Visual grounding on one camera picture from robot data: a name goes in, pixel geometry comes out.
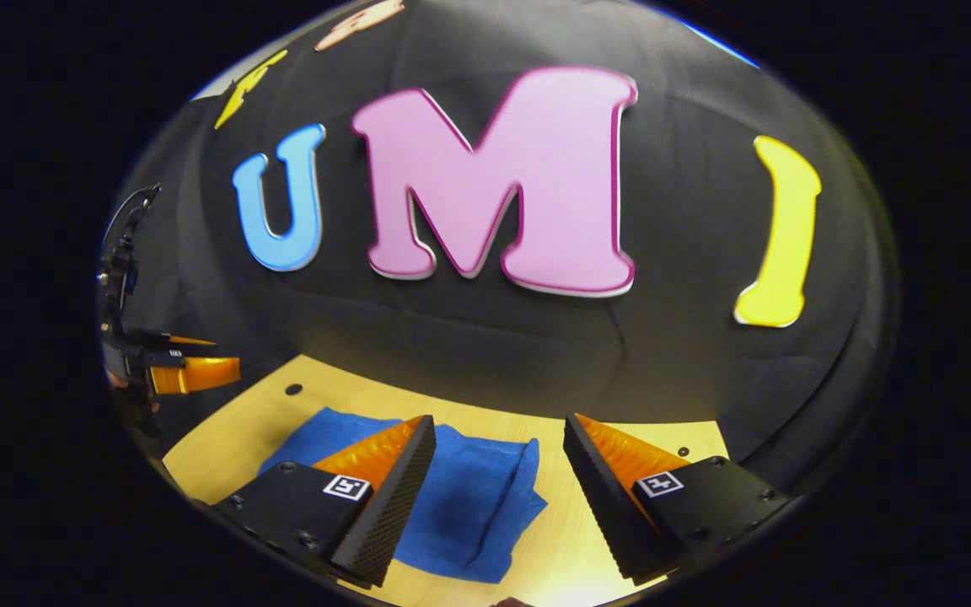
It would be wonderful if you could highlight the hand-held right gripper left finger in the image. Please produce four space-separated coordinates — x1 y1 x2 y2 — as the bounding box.
212 415 437 589

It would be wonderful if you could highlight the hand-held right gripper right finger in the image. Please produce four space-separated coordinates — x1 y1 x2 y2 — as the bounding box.
563 413 790 585

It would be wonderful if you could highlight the blue shirt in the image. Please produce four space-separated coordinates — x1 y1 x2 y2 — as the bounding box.
258 407 549 584

